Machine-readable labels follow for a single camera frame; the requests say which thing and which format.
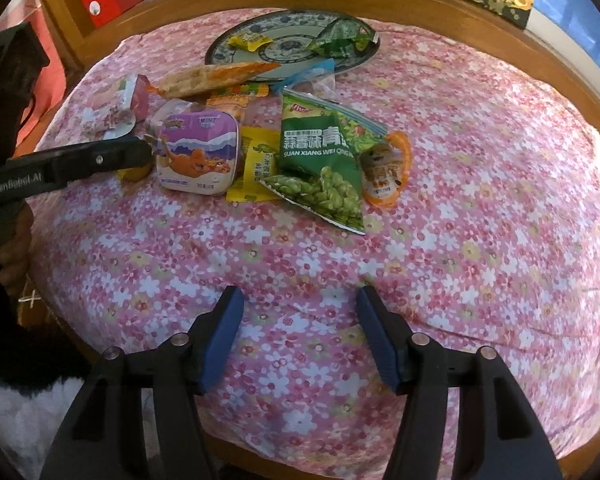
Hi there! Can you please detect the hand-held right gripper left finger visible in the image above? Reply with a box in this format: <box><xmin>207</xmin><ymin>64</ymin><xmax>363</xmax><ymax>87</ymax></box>
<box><xmin>40</xmin><ymin>286</ymin><xmax>245</xmax><ymax>480</ymax></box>

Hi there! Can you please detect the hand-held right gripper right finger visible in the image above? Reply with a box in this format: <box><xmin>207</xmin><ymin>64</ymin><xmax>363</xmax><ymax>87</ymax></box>
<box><xmin>356</xmin><ymin>286</ymin><xmax>563</xmax><ymax>480</ymax></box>

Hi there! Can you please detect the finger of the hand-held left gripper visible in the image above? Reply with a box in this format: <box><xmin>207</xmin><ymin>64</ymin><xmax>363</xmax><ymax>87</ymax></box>
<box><xmin>50</xmin><ymin>137</ymin><xmax>154</xmax><ymax>189</ymax></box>

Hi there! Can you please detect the small yellow snack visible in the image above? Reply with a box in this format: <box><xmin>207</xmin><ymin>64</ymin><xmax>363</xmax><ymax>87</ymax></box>
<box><xmin>117</xmin><ymin>164</ymin><xmax>152</xmax><ymax>184</ymax></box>

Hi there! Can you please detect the pink jelly pouch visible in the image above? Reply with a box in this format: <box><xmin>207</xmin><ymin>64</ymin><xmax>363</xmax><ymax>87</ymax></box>
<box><xmin>82</xmin><ymin>74</ymin><xmax>151</xmax><ymax>141</ymax></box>

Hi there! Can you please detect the purple mint tin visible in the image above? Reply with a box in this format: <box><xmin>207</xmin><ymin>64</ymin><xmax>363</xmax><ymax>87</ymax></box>
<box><xmin>147</xmin><ymin>99</ymin><xmax>242</xmax><ymax>196</ymax></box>

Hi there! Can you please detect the long orange cracker packet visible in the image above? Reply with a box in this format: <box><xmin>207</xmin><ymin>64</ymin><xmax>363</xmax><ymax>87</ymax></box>
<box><xmin>147</xmin><ymin>60</ymin><xmax>282</xmax><ymax>100</ymax></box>

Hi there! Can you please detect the colourful gummy packet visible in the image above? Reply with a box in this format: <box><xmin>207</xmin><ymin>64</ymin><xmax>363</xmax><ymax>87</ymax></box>
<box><xmin>206</xmin><ymin>84</ymin><xmax>272</xmax><ymax>122</ymax></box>

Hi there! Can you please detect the yellow snack packet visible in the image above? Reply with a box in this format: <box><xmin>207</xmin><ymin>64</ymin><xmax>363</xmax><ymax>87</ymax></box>
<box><xmin>225</xmin><ymin>126</ymin><xmax>285</xmax><ymax>203</ymax></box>

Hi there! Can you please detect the orange jelly cup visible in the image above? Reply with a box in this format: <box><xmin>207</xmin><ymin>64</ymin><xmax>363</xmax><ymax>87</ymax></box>
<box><xmin>360</xmin><ymin>131</ymin><xmax>412</xmax><ymax>209</ymax></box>

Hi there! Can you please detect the large green pea packet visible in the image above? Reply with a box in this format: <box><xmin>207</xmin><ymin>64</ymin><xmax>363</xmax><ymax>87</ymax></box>
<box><xmin>259</xmin><ymin>87</ymin><xmax>388</xmax><ymax>236</ymax></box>

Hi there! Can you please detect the blue patterned plate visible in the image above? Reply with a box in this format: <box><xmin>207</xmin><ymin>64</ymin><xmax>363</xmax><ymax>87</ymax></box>
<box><xmin>205</xmin><ymin>10</ymin><xmax>381</xmax><ymax>83</ymax></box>

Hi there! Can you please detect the blue zip bag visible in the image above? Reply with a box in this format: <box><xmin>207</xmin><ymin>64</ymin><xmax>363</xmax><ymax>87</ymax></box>
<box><xmin>272</xmin><ymin>58</ymin><xmax>337</xmax><ymax>92</ymax></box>

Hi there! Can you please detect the person's left hand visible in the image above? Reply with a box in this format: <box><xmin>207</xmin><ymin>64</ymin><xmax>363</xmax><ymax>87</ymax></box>
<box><xmin>0</xmin><ymin>207</ymin><xmax>34</xmax><ymax>297</ymax></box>

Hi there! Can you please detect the pink curtain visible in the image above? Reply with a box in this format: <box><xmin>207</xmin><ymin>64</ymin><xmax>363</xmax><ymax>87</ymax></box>
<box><xmin>10</xmin><ymin>5</ymin><xmax>68</xmax><ymax>111</ymax></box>

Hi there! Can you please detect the small yellow wrapped candy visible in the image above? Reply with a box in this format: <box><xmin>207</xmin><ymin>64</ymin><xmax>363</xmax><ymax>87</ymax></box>
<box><xmin>229</xmin><ymin>30</ymin><xmax>274</xmax><ymax>52</ymax></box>

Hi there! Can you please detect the small green snack packet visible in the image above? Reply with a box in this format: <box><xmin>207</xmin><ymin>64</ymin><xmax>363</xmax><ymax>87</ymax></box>
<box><xmin>307</xmin><ymin>16</ymin><xmax>378</xmax><ymax>58</ymax></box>

